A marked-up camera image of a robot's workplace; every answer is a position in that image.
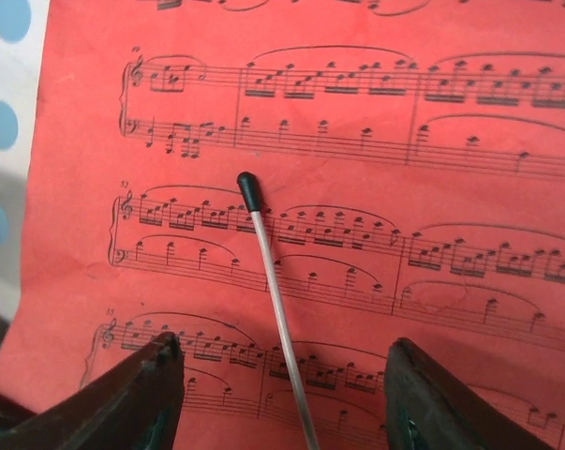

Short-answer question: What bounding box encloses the red sheet music page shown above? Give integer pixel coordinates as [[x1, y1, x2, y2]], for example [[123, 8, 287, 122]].
[[0, 1, 565, 449]]

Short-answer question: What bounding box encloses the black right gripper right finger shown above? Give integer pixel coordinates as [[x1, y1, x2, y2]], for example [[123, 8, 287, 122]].
[[384, 337, 550, 450]]

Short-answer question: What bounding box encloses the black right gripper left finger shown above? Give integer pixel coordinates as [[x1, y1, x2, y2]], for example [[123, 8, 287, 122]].
[[0, 332, 185, 449]]

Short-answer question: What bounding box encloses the pink music stand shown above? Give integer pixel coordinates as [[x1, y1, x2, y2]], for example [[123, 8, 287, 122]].
[[0, 0, 320, 450]]

